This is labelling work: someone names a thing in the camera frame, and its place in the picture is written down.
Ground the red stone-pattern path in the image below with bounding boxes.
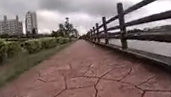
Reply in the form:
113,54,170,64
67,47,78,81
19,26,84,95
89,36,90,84
0,23,171,97

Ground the group of trees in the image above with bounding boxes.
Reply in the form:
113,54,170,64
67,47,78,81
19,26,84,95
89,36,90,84
47,15,81,43

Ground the tall narrow tower building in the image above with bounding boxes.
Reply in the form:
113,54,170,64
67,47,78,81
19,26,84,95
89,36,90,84
22,10,40,36

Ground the far shore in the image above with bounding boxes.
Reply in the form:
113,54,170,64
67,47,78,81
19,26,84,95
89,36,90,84
107,20,171,43

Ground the water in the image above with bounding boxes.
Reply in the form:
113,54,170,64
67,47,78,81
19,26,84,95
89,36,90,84
100,26,171,82

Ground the grey concrete kerb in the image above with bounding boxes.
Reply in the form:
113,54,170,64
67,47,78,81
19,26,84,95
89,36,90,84
83,23,171,97

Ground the grass strip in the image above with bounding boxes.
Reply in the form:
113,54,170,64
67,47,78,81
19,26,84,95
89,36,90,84
0,42,80,96

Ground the green hedge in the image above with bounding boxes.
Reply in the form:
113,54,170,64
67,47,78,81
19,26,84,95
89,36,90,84
0,24,74,68

